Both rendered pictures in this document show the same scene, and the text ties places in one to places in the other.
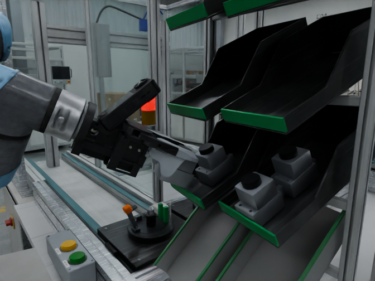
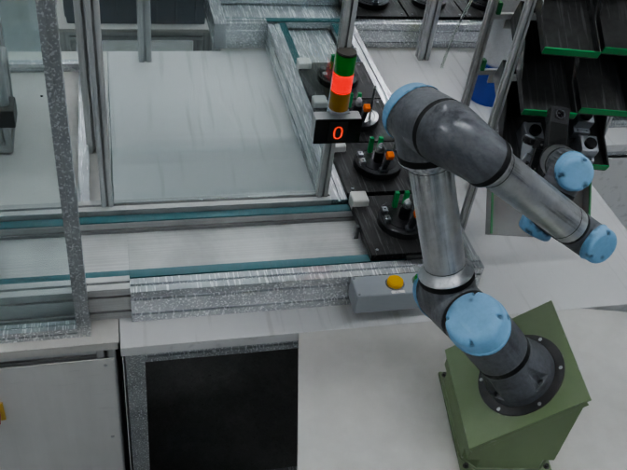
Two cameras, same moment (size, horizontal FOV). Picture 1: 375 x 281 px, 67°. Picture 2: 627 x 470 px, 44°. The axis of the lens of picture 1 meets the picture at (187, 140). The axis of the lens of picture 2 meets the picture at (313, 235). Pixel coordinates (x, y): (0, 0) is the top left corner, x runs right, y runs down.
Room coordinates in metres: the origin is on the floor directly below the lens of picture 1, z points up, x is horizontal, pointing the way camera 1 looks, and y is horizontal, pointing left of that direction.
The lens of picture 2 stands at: (0.40, 1.72, 2.29)
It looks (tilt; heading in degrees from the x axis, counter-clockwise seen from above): 41 degrees down; 292
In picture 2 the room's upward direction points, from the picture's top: 8 degrees clockwise
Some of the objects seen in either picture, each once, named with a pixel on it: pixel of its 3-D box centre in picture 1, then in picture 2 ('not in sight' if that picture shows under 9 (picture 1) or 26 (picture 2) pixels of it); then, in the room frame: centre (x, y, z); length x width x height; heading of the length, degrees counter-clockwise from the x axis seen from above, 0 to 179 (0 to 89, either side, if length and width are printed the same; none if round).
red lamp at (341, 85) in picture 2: (148, 102); (341, 80); (1.00, 0.14, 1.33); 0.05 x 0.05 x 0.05
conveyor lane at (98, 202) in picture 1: (115, 212); (289, 240); (1.03, 0.28, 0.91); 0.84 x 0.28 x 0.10; 39
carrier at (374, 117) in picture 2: not in sight; (357, 107); (1.10, -0.28, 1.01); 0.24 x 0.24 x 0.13; 39
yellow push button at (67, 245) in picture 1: (68, 246); (395, 283); (0.71, 0.33, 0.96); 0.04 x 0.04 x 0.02
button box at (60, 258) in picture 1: (70, 256); (392, 292); (0.71, 0.33, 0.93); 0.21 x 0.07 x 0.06; 39
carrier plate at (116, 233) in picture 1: (151, 233); (401, 225); (0.78, 0.11, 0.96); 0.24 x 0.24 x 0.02; 39
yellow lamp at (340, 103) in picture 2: (148, 117); (340, 98); (1.00, 0.14, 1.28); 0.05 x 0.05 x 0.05
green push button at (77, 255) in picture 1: (77, 258); not in sight; (0.66, 0.28, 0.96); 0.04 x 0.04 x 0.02
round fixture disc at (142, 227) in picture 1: (151, 227); (403, 219); (0.78, 0.11, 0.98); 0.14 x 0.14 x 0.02
